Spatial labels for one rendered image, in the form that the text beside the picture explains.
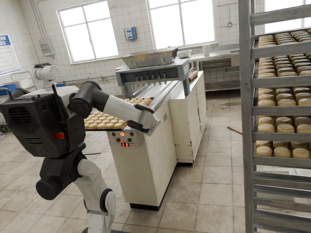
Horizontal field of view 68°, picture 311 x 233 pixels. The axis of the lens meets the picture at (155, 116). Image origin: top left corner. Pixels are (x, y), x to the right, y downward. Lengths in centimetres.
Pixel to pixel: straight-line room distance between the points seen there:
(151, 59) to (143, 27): 321
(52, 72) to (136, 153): 99
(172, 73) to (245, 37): 168
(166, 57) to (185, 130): 77
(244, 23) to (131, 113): 59
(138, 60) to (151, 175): 116
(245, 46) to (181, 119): 175
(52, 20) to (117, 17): 177
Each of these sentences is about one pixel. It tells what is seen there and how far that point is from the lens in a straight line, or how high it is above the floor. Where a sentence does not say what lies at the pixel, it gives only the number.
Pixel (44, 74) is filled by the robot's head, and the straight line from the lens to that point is 120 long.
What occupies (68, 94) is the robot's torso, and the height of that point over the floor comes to 131.
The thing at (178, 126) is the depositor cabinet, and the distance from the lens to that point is 243.
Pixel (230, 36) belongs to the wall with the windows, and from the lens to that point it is 524.
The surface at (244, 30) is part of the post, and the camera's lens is 71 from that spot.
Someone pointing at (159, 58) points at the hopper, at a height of 126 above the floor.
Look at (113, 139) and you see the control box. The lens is 187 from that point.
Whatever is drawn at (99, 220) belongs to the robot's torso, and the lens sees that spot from 160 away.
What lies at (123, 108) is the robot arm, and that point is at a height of 122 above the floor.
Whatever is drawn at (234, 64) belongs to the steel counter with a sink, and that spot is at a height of 66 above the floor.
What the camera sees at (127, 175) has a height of 39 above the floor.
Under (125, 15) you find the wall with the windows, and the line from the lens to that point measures 566.
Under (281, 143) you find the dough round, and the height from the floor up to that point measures 106.
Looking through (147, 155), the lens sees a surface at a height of 61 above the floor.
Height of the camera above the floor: 152
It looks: 21 degrees down
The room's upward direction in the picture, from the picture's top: 10 degrees counter-clockwise
